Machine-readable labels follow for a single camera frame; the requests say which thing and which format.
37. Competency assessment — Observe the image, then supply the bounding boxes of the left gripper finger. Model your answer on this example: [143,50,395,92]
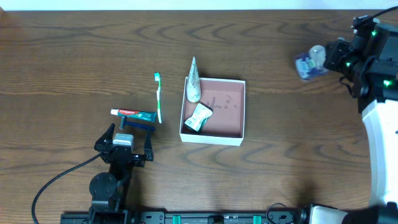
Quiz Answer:
[94,123,115,152]
[144,129,153,156]

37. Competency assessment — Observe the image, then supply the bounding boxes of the clear blue pump soap bottle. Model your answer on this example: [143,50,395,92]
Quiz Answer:
[294,45,328,81]

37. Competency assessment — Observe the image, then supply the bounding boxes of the Colgate toothpaste tube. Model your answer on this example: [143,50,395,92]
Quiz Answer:
[111,109,157,122]

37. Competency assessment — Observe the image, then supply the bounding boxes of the green white soap packet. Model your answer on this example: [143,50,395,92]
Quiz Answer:
[184,103,213,133]

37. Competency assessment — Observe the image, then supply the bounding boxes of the white lotion tube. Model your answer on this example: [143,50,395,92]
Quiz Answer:
[186,57,201,103]

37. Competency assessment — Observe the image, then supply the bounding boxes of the green white toothbrush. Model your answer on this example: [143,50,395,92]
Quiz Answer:
[154,73,162,123]

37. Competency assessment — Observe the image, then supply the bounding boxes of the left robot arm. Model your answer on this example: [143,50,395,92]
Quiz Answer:
[89,124,155,224]

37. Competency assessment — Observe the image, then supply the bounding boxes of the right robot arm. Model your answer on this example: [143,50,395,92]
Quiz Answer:
[294,15,397,223]

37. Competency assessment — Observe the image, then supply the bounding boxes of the blue disposable razor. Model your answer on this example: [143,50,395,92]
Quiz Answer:
[119,116,155,131]

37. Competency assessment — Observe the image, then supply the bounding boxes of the white box with pink interior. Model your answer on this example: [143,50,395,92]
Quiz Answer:
[179,78,246,146]

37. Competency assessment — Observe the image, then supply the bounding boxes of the right black cable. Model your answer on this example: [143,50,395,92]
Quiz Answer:
[338,5,398,97]

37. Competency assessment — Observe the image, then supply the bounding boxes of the black cable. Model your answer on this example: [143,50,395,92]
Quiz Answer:
[31,151,103,224]
[338,5,398,97]

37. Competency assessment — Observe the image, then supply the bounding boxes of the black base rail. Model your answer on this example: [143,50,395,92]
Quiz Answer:
[60,210,296,224]

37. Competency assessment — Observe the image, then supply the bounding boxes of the left black cable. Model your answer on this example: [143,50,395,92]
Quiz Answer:
[31,151,103,224]

